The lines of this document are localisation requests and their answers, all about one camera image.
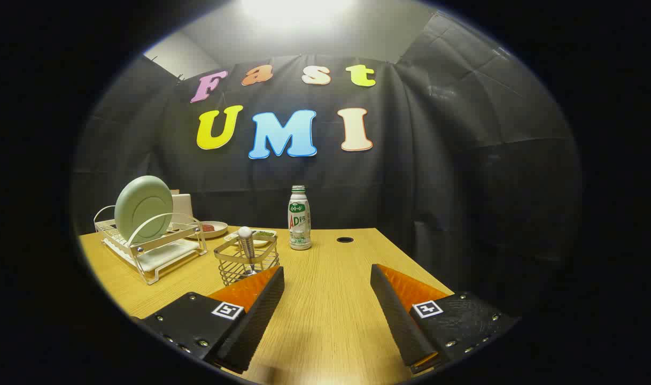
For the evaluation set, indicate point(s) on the pale green plate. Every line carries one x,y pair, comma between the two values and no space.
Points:
144,206

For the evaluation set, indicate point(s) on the black backdrop cloth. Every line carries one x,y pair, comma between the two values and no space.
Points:
438,176

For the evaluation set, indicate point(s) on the white divided bean dish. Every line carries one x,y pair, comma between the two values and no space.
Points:
264,233

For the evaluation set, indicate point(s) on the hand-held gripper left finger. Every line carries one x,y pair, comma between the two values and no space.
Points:
250,331

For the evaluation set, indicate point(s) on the white toaster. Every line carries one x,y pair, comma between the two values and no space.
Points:
182,206

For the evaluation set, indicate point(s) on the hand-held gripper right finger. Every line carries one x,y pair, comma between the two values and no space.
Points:
400,321

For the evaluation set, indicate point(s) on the white round plate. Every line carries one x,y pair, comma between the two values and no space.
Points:
218,226

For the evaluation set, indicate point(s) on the white green drink bottle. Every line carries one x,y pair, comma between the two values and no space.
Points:
299,224

